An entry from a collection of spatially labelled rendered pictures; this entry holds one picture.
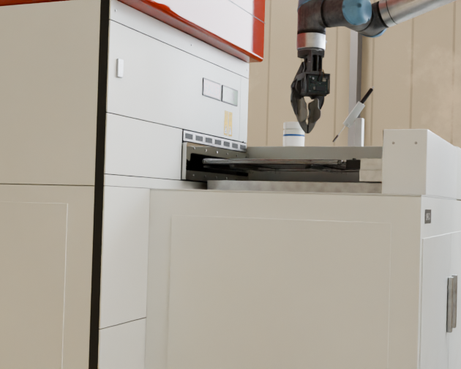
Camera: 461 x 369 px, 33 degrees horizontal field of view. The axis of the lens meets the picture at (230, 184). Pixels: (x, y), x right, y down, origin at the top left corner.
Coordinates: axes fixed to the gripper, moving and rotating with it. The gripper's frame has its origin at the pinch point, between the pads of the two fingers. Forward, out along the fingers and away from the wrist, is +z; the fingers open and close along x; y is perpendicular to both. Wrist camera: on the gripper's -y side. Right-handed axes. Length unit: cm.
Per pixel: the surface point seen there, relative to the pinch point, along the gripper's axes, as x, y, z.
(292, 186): -6.1, 7.2, 15.4
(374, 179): 8.8, 23.1, 13.4
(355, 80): 85, -159, -40
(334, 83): 80, -174, -40
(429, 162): 11.8, 43.5, 10.2
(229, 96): -14.9, -23.5, -10.6
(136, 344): -46, 16, 53
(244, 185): -16.5, -0.8, 15.4
